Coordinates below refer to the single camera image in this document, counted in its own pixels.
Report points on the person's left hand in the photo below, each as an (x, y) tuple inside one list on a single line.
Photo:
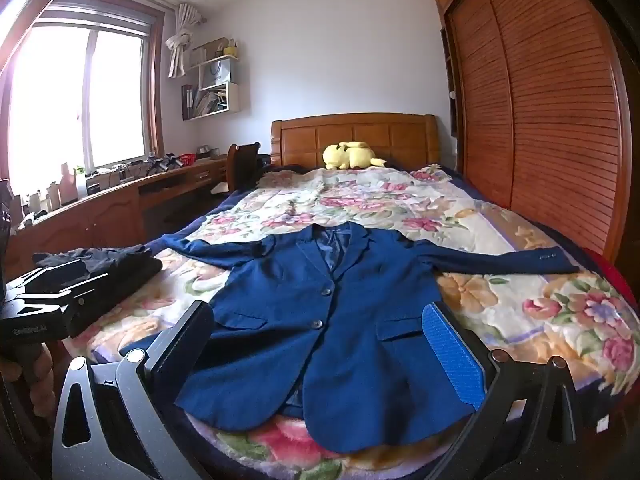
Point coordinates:
[(32, 370)]

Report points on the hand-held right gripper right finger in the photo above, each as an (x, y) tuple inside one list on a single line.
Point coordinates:
[(455, 355)]

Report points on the floral blanket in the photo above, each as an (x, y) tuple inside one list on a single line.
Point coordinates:
[(500, 300)]

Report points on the wooden chair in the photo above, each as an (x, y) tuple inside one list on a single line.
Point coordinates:
[(242, 165)]

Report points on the white paper bag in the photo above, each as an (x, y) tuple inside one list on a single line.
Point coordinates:
[(216, 72)]

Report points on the dark blue bed sheet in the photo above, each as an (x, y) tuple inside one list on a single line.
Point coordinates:
[(220, 205)]

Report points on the tied cream curtain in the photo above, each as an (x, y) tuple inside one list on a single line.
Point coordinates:
[(179, 45)]

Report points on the white wall shelf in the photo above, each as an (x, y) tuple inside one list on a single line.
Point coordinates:
[(232, 100)]

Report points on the yellow plush toy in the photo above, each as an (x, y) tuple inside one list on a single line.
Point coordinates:
[(350, 156)]

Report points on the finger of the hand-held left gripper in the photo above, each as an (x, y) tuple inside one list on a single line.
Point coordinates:
[(75, 301), (50, 280)]

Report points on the dark folded clothes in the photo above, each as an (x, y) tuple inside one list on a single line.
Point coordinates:
[(125, 270)]

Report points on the red cloth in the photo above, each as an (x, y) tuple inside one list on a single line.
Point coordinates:
[(617, 280)]

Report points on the blue suit jacket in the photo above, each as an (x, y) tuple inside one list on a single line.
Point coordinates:
[(310, 310)]

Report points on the wooden slatted wardrobe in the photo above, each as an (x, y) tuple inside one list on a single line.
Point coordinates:
[(540, 110)]

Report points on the window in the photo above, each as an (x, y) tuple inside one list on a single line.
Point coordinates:
[(85, 100)]

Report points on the wooden desk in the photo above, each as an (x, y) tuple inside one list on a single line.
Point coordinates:
[(115, 205)]

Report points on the black stand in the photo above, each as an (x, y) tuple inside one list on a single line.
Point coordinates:
[(4, 240)]

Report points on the wooden bed headboard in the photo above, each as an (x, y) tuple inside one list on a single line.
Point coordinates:
[(350, 132)]

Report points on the red basket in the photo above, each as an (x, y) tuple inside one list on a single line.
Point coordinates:
[(187, 160)]

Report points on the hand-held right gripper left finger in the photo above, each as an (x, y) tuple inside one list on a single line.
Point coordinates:
[(185, 345)]

